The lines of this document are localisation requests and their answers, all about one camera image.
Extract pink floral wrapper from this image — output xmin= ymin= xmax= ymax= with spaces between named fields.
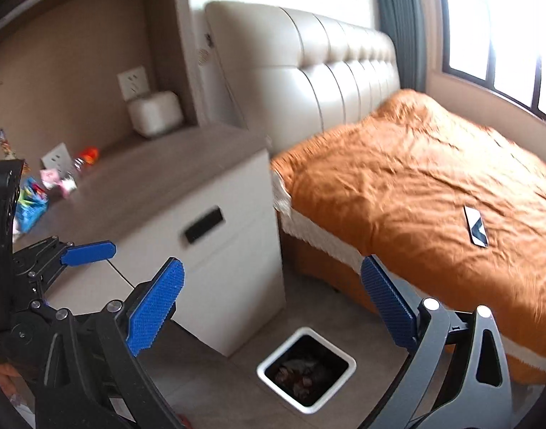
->
xmin=40 ymin=168 xmax=77 ymax=198

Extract white square trash bin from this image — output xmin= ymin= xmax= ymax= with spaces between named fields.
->
xmin=257 ymin=327 xmax=357 ymax=414

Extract blue snack packet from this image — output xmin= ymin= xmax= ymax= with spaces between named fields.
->
xmin=15 ymin=177 xmax=49 ymax=235

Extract clear bottle red label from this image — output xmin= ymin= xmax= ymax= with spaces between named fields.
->
xmin=73 ymin=147 xmax=99 ymax=172

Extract orange bed cover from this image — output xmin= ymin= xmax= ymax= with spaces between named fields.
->
xmin=271 ymin=90 xmax=546 ymax=384

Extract cream padded headboard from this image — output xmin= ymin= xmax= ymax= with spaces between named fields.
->
xmin=205 ymin=1 xmax=400 ymax=155

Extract dark framed window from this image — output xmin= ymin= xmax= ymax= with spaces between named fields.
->
xmin=440 ymin=0 xmax=546 ymax=122

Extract grey green curtain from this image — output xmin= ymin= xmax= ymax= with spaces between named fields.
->
xmin=378 ymin=0 xmax=427 ymax=93

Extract white wall socket panel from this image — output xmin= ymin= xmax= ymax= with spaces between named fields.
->
xmin=41 ymin=142 xmax=75 ymax=177

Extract colourful wall stickers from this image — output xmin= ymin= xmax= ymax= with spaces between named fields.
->
xmin=0 ymin=128 xmax=30 ymax=176

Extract white wall switch panel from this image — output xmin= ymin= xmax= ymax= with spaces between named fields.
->
xmin=117 ymin=66 xmax=151 ymax=102

